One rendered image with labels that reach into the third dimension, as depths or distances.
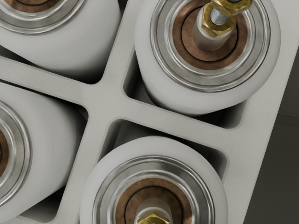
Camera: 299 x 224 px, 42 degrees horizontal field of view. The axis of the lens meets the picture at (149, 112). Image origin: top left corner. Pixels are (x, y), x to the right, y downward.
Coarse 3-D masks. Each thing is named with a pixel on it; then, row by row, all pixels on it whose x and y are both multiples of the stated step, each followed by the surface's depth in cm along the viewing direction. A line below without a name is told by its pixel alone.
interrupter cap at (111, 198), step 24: (120, 168) 24; (144, 168) 24; (168, 168) 24; (192, 168) 24; (120, 192) 24; (144, 192) 24; (168, 192) 24; (192, 192) 24; (96, 216) 24; (120, 216) 24; (192, 216) 24
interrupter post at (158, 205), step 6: (150, 198) 24; (156, 198) 24; (144, 204) 23; (150, 204) 22; (156, 204) 22; (162, 204) 23; (138, 210) 22; (144, 210) 21; (150, 210) 21; (156, 210) 21; (162, 210) 21; (168, 210) 22; (138, 216) 21; (168, 216) 21
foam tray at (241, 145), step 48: (144, 0) 32; (288, 0) 32; (0, 48) 35; (288, 48) 32; (48, 96) 43; (96, 96) 32; (144, 96) 43; (96, 144) 32; (192, 144) 42; (240, 144) 31; (240, 192) 31
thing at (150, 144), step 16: (128, 144) 25; (144, 144) 25; (160, 144) 25; (176, 144) 25; (112, 160) 25; (192, 160) 24; (96, 176) 25; (208, 176) 24; (96, 192) 24; (224, 192) 25; (80, 208) 25; (224, 208) 25
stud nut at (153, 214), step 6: (144, 216) 21; (150, 216) 20; (156, 216) 20; (162, 216) 21; (138, 222) 20; (144, 222) 20; (150, 222) 20; (156, 222) 20; (162, 222) 20; (168, 222) 20
